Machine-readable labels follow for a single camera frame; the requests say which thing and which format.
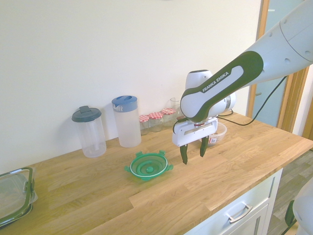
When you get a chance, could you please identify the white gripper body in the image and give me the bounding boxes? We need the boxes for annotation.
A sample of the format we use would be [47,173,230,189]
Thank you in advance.
[172,117,219,148]

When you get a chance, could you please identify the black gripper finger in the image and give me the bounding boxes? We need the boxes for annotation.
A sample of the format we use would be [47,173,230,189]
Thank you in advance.
[179,144,189,165]
[199,136,209,158]

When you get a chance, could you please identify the green round container lid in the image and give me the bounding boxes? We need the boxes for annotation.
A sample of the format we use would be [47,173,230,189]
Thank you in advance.
[124,149,174,182]

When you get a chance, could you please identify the clear cereal food bowl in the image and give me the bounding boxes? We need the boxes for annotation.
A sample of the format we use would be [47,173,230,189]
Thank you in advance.
[201,121,227,147]

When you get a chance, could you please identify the glass jar red checkered lid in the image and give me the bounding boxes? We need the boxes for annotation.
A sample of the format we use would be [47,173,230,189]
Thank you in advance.
[160,108,177,127]
[148,112,163,133]
[139,115,150,136]

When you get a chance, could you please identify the clear pitcher blue lid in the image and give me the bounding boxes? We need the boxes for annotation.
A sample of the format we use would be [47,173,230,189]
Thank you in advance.
[112,95,142,148]

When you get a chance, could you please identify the clear pitcher dark grey lid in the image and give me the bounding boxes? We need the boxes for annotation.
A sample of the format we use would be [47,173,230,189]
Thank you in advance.
[71,105,107,159]

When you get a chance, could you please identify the rectangular container green rim lid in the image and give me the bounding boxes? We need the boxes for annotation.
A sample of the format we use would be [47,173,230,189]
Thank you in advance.
[0,166,39,227]

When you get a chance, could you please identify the ribbed glass tumbler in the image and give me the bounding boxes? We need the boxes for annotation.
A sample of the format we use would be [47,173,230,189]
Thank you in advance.
[169,97,183,124]

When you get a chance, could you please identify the white cabinet drawers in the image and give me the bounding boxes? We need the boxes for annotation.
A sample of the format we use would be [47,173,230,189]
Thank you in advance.
[185,168,284,235]

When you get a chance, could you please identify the frosted glass door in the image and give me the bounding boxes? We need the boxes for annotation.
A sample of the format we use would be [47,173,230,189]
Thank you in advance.
[251,0,305,127]

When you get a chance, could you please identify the green chair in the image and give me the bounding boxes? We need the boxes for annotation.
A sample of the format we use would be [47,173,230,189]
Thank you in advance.
[284,200,298,231]

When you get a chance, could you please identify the black robot camera cable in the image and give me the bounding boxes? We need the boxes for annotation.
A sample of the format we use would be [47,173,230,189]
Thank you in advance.
[216,75,289,126]

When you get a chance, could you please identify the metal drawer handle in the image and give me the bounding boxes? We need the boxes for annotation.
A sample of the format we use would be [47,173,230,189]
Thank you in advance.
[225,202,253,224]

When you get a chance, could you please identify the wooden door frame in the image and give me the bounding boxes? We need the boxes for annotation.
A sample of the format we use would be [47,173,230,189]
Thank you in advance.
[246,0,313,142]

